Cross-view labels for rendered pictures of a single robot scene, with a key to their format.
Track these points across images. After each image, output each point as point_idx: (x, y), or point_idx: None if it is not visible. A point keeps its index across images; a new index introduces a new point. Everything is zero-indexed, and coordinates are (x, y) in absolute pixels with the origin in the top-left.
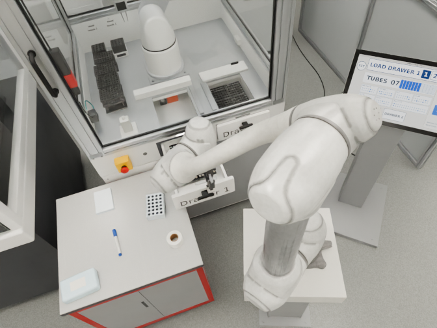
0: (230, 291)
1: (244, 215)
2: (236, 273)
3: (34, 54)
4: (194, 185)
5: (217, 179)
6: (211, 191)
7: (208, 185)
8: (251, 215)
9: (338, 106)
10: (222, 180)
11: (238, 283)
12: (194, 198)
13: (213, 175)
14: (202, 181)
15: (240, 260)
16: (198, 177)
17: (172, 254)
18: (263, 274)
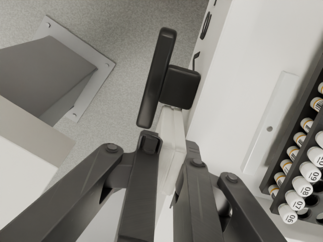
0: (118, 6)
1: (26, 156)
2: (139, 35)
3: None
4: (287, 66)
5: (239, 168)
6: (157, 126)
7: (134, 157)
8: (17, 176)
9: None
10: (169, 215)
11: (121, 28)
12: (212, 18)
13: (267, 166)
14: (277, 113)
15: (153, 54)
16: (306, 112)
17: None
18: None
